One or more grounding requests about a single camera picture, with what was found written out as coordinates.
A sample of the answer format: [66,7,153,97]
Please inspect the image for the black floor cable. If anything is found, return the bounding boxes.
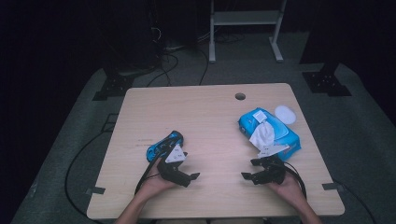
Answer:
[64,113,120,224]
[332,179,378,224]

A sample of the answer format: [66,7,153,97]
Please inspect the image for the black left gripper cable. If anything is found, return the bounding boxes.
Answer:
[134,154,163,196]

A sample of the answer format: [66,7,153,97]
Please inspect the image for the grey tape strip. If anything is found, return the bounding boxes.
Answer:
[321,182,346,191]
[85,186,106,196]

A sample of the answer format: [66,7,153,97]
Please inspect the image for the white wet wipe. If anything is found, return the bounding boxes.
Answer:
[248,120,276,151]

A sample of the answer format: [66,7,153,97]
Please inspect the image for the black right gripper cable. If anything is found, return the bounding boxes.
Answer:
[281,161,308,200]

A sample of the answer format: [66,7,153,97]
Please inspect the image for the black stand base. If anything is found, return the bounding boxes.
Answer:
[92,74,135,102]
[302,70,353,98]

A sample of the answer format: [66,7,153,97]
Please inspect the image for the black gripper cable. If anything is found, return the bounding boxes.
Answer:
[134,154,163,196]
[281,161,308,200]

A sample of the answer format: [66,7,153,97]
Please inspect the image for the blue wet wipes pack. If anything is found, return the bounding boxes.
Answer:
[237,107,303,161]

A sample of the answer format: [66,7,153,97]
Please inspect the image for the blue and black toy car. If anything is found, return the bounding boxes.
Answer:
[146,130,185,163]

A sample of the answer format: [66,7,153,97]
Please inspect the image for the person's left hand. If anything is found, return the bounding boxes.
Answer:
[136,160,177,200]

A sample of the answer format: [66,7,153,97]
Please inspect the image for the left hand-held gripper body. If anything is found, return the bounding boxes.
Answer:
[156,144,191,189]

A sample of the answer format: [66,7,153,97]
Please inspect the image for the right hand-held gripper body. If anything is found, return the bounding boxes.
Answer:
[251,143,290,187]

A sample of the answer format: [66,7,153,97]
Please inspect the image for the white metal stand frame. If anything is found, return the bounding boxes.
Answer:
[208,0,288,64]

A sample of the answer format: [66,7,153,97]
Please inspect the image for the white round lid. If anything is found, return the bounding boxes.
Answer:
[274,105,298,126]

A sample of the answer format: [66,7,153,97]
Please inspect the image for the person's right hand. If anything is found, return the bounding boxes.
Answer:
[269,172,305,207]

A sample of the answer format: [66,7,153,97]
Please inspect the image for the bundle of black floor cables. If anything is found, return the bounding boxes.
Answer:
[145,26,210,89]

